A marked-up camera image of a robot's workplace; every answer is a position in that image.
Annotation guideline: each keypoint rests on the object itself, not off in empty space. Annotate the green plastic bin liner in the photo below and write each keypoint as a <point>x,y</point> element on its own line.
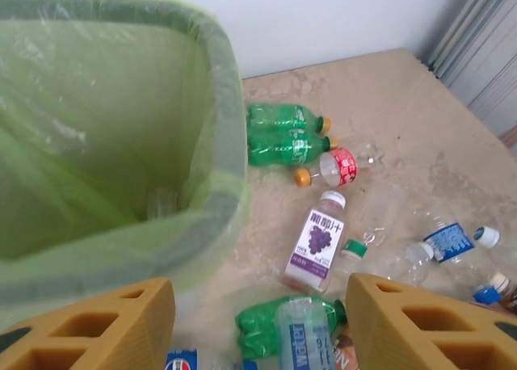
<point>101,123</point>

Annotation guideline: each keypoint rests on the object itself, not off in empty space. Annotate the blue label water bottle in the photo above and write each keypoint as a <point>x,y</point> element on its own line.
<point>448,240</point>

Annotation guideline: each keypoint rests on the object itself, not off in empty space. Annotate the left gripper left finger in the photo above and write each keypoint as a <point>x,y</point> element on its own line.
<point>157,305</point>

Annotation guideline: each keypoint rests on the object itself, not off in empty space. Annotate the clear bottle green cap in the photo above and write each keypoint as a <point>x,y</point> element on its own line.
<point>381,214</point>

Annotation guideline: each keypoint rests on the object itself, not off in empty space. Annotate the green soda bottle yellow cap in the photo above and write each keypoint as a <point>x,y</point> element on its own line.
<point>278,148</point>
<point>278,115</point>

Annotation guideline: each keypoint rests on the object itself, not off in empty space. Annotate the crushed green plastic bottle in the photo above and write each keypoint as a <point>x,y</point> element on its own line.
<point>258,325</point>

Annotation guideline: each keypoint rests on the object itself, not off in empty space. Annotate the clear bottle red label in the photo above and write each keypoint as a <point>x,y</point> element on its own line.
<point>343,166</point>

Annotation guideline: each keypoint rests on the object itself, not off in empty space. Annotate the blue bottle cap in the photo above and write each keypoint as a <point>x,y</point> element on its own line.
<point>486,295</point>

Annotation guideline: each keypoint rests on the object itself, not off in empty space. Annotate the clear bottle white cap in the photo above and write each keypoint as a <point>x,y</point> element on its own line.
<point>404,261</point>

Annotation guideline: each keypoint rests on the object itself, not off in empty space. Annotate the clear plastic bottle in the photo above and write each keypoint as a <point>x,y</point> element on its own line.
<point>163,202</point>

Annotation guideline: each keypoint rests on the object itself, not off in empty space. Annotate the brown coffee drink bottle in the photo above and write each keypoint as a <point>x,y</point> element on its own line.
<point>509,291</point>
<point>345,358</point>

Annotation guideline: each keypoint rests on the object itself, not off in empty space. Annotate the pale blue water bottle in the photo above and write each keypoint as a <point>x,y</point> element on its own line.
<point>303,337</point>

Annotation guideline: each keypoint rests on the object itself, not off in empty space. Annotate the Pepsi bottle blue label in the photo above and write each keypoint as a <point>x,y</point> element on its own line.
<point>182,360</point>

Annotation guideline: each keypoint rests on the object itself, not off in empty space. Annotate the grape juice bottle purple label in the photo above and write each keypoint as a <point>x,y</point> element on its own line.
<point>317,240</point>

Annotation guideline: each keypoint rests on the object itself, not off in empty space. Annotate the translucent plastic waste bin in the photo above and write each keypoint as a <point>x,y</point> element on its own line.
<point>227,103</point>

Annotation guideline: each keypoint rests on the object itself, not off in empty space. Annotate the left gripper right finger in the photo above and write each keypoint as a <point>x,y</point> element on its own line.
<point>371,305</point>

